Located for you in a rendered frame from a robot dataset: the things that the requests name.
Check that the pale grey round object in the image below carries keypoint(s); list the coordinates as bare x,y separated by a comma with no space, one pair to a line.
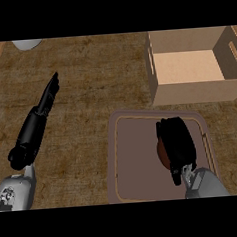
26,44

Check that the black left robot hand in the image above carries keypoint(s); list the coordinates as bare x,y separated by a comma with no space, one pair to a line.
33,132

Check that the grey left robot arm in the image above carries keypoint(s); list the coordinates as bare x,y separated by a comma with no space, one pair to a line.
15,193

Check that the open cardboard box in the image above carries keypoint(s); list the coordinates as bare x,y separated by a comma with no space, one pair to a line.
194,68

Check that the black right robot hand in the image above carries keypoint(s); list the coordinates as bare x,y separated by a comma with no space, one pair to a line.
177,143

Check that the brown rectangular tray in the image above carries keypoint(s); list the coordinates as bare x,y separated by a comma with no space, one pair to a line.
136,156

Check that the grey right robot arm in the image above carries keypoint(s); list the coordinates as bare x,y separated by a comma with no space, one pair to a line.
203,184

